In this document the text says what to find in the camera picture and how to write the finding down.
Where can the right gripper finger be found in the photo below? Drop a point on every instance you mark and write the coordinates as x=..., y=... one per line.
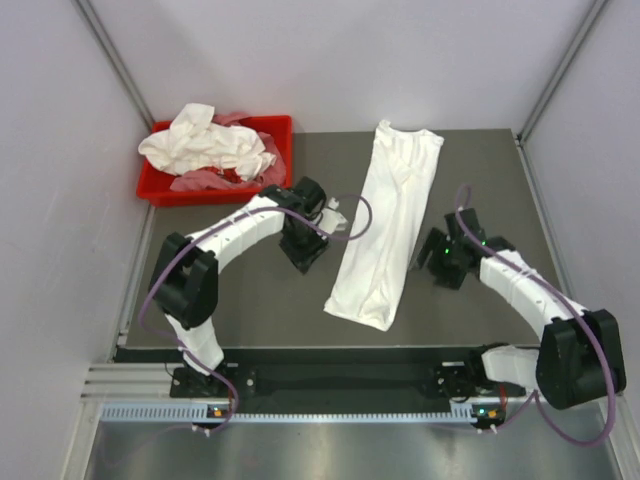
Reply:
x=417, y=255
x=434, y=238

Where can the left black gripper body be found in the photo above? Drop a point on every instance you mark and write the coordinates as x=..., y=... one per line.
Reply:
x=303, y=245

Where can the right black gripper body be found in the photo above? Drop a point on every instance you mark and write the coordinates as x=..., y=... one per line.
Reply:
x=445, y=266

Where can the white t shirt with print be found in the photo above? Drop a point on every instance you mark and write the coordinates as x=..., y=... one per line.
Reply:
x=371, y=278

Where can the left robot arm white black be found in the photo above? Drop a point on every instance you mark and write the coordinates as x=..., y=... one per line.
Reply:
x=184, y=283

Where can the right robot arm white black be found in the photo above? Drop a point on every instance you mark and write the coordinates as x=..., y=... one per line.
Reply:
x=579, y=357

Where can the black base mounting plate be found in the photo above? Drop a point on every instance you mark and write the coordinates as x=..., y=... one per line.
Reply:
x=260, y=380

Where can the pink t shirt in bin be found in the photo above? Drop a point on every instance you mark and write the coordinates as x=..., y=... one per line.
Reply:
x=260, y=175

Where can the white t shirt in bin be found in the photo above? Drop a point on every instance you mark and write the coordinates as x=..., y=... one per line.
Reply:
x=194, y=141

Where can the red plastic bin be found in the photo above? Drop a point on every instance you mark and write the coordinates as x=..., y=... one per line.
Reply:
x=154, y=186

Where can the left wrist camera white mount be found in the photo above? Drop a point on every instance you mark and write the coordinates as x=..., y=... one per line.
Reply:
x=331, y=220

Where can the grey slotted cable duct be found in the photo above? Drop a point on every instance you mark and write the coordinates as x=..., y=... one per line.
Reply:
x=209, y=413

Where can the aluminium extrusion rail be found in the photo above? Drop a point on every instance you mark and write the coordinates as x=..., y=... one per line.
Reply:
x=126, y=382

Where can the right corner aluminium post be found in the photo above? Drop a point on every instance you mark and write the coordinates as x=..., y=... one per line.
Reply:
x=594, y=13

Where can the corner aluminium post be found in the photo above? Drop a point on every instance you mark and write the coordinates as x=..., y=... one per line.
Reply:
x=93, y=22
x=594, y=13

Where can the left corner aluminium post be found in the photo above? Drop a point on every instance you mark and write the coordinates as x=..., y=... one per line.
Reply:
x=93, y=22

